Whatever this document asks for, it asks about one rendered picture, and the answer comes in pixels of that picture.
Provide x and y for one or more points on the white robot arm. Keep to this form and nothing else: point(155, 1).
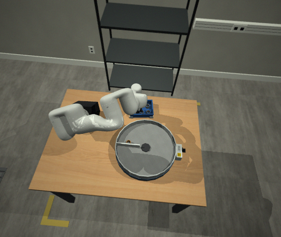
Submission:
point(74, 119)

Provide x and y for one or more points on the blue crate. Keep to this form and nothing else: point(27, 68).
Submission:
point(144, 115)

